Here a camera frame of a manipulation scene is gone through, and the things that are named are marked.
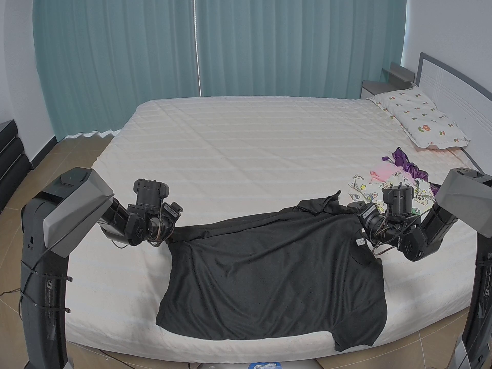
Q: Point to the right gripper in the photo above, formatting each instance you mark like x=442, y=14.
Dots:
x=373, y=227

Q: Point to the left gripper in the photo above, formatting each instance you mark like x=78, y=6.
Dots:
x=165, y=230

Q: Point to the black T-shirt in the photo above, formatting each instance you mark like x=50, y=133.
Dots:
x=269, y=275

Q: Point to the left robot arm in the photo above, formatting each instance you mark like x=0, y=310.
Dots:
x=73, y=206

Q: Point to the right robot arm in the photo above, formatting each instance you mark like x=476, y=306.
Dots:
x=461, y=202

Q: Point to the bed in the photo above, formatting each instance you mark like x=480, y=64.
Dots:
x=250, y=148

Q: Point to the white printed pyjama top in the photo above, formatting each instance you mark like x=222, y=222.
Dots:
x=365, y=190

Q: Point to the pink garment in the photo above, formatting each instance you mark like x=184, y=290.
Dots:
x=382, y=172

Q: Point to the purple garment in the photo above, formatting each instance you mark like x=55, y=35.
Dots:
x=411, y=167

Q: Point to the white printed pillow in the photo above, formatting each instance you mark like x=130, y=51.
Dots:
x=421, y=117

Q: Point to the grey bedside table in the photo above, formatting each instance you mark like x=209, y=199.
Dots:
x=384, y=85

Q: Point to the black chest of drawers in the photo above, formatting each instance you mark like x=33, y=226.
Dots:
x=11, y=156

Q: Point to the blue-green curtain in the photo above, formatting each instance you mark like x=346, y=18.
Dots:
x=115, y=52
x=299, y=33

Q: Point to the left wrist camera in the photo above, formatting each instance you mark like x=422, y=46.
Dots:
x=172, y=210

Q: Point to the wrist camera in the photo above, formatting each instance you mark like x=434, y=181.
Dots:
x=363, y=209
x=172, y=210

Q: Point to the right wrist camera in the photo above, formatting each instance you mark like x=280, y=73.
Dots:
x=363, y=209

